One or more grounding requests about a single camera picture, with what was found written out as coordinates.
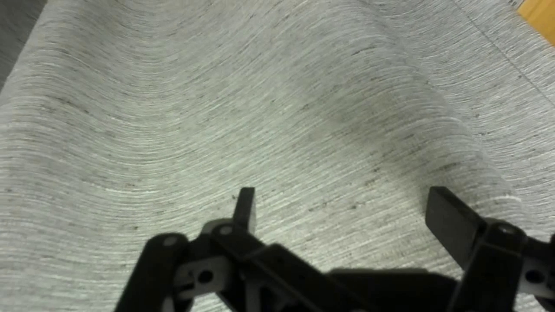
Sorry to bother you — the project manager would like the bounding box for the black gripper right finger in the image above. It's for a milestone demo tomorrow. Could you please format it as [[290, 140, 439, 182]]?
[[425, 186, 555, 312]]

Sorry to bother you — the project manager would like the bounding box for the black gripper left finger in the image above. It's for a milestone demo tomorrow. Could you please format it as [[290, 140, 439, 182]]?
[[115, 187, 325, 312]]

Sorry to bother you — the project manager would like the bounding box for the grey fabric curtain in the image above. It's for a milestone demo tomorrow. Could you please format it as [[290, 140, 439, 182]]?
[[0, 0, 555, 312]]

